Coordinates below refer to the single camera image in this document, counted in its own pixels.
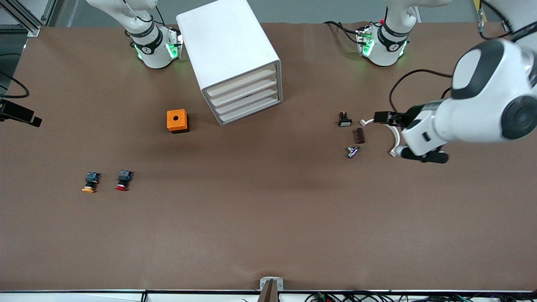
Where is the white curved bracket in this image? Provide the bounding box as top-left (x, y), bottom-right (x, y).
top-left (360, 119), bottom-right (402, 158)

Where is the red push button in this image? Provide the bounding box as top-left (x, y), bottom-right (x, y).
top-left (115, 170), bottom-right (133, 192)

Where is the black base cable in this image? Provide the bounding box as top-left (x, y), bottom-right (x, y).
top-left (324, 20), bottom-right (361, 44)

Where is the orange box with hole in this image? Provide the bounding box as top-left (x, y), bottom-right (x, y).
top-left (167, 109), bottom-right (189, 134)

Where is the grey mount bracket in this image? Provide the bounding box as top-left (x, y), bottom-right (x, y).
top-left (257, 277), bottom-right (284, 302)

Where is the black cable bundle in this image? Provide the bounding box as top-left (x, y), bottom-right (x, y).
top-left (305, 291), bottom-right (537, 302)

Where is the yellow push button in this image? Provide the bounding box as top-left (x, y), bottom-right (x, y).
top-left (81, 172), bottom-right (100, 194)

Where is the aluminium frame profile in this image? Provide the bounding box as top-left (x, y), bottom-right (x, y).
top-left (0, 0), bottom-right (41, 37)

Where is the yellow floor tape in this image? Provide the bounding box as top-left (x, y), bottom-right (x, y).
top-left (473, 0), bottom-right (489, 22)

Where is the brown table cover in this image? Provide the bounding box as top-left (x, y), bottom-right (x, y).
top-left (0, 21), bottom-right (537, 293)

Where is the white table edge rail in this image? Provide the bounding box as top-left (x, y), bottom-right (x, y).
top-left (0, 289), bottom-right (537, 302)

